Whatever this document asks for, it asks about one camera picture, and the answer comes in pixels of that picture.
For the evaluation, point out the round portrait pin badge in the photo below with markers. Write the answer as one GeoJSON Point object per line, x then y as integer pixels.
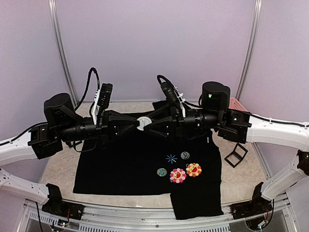
{"type": "Point", "coordinates": [185, 155]}

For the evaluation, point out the teal round brooch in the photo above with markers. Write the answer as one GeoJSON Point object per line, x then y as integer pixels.
{"type": "Point", "coordinates": [161, 172]}

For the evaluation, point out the grey aluminium right corner post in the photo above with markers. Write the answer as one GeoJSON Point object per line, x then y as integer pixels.
{"type": "Point", "coordinates": [250, 48]}

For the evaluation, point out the gold round brooch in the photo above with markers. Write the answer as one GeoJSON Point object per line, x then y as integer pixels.
{"type": "Point", "coordinates": [143, 122]}

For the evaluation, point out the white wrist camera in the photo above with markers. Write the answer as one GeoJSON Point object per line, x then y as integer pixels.
{"type": "Point", "coordinates": [101, 101]}
{"type": "Point", "coordinates": [172, 95]}

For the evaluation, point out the pink plastic basket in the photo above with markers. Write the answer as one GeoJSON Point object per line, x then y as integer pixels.
{"type": "Point", "coordinates": [235, 105]}

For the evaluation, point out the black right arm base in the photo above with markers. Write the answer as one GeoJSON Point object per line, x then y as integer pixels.
{"type": "Point", "coordinates": [257, 205]}

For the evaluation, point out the black t-shirt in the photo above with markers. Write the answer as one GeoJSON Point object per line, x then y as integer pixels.
{"type": "Point", "coordinates": [128, 167]}

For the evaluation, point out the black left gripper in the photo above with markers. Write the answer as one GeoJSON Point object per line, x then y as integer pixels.
{"type": "Point", "coordinates": [106, 126]}

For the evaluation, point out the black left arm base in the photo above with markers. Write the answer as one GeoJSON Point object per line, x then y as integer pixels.
{"type": "Point", "coordinates": [57, 206]}

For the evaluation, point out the grey aluminium front rail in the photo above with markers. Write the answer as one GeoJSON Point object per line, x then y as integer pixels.
{"type": "Point", "coordinates": [102, 218]}

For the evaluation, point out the pink flower plush badge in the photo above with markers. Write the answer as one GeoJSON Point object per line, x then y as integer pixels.
{"type": "Point", "coordinates": [177, 176]}

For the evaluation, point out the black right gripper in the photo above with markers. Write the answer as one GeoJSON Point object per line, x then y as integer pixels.
{"type": "Point", "coordinates": [175, 125]}

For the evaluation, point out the black brooch box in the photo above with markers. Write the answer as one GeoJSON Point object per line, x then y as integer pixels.
{"type": "Point", "coordinates": [239, 152]}

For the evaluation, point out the orange flower plush badge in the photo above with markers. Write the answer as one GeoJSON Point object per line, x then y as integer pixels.
{"type": "Point", "coordinates": [193, 169]}

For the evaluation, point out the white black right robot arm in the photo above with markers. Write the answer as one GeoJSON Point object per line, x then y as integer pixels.
{"type": "Point", "coordinates": [243, 127]}

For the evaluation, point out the grey aluminium corner post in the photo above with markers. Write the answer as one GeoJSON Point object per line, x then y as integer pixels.
{"type": "Point", "coordinates": [61, 51]}
{"type": "Point", "coordinates": [250, 48]}

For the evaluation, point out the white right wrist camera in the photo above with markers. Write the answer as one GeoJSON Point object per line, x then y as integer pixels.
{"type": "Point", "coordinates": [172, 95]}

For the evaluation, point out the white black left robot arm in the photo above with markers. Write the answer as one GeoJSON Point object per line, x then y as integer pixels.
{"type": "Point", "coordinates": [64, 125]}

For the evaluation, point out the grey aluminium left corner post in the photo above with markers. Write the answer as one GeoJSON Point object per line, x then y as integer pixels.
{"type": "Point", "coordinates": [61, 51]}

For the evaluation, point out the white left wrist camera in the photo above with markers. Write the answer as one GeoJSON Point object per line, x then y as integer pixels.
{"type": "Point", "coordinates": [101, 101]}

